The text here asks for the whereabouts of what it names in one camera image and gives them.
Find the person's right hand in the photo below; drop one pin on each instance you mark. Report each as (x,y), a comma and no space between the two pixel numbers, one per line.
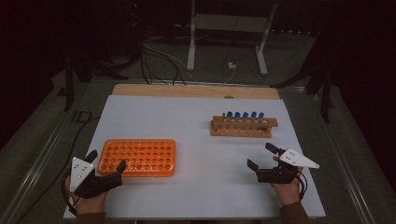
(288,193)

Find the wooden test tube rack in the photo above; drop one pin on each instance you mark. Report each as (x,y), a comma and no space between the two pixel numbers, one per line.
(239,133)

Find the orange plastic test tube rack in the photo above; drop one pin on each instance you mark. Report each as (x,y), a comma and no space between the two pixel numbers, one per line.
(140,155)

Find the dark equipment rack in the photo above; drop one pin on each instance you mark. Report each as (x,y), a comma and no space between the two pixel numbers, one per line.
(134,28)

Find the black stand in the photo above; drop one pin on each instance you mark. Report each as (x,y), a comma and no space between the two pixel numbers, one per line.
(69,87)
(326,93)

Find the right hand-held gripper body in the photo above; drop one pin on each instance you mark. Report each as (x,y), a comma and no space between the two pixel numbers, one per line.
(277,175)

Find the white table mat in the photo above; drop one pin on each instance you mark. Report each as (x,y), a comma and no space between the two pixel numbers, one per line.
(193,124)

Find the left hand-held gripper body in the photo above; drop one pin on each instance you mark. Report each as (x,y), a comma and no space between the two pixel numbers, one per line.
(81,169)

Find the wooden table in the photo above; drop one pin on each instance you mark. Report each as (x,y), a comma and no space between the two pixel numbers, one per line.
(186,91)

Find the white metal stand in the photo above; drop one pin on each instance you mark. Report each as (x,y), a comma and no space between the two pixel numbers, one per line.
(230,22)

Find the person's left hand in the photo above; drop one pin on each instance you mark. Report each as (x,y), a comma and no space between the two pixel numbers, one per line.
(90,205)

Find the blue-capped test tube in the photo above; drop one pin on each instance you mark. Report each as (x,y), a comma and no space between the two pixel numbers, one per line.
(229,114)
(237,114)
(261,115)
(245,114)
(253,114)

